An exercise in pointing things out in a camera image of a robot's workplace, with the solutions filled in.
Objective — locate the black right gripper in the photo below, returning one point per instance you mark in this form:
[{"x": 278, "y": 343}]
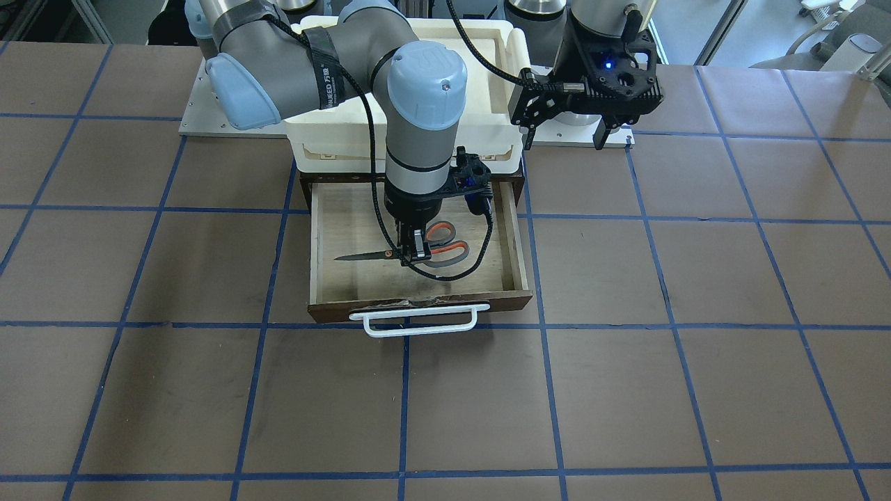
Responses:
[{"x": 412, "y": 207}]

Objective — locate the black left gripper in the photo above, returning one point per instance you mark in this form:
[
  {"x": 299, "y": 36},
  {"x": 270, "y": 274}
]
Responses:
[{"x": 572, "y": 62}]

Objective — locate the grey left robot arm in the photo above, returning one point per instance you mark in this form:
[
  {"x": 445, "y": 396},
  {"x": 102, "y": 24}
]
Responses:
[{"x": 543, "y": 23}]

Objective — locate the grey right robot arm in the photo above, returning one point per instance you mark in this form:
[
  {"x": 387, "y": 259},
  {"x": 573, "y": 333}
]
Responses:
[{"x": 262, "y": 71}]

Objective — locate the white plastic tray box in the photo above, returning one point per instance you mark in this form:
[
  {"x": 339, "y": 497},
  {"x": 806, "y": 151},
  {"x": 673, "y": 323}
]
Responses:
[{"x": 484, "y": 126}]

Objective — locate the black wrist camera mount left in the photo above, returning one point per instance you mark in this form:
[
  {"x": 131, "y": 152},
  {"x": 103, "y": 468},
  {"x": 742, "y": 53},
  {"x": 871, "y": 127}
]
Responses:
[{"x": 622, "y": 77}]

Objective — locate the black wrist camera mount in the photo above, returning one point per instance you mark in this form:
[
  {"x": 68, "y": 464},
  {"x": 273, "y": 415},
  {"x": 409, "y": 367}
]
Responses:
[
  {"x": 472, "y": 181},
  {"x": 622, "y": 77}
]

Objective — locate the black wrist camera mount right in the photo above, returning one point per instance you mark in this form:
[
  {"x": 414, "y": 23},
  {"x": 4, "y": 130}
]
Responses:
[{"x": 472, "y": 181}]

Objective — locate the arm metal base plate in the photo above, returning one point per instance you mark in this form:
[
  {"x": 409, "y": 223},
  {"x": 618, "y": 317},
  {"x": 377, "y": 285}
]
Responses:
[{"x": 227, "y": 101}]

